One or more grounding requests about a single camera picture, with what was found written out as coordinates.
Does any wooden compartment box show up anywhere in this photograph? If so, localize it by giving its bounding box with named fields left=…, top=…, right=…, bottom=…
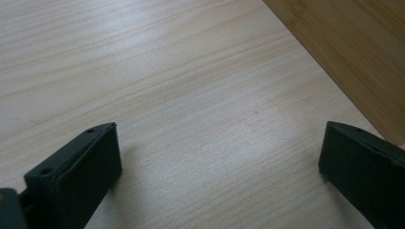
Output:
left=262, top=0, right=405, bottom=148

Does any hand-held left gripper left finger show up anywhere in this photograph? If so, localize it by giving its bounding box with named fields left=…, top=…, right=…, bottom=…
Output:
left=18, top=121, right=123, bottom=229

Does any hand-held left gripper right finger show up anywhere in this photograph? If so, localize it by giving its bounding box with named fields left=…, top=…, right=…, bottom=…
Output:
left=318, top=120, right=405, bottom=229

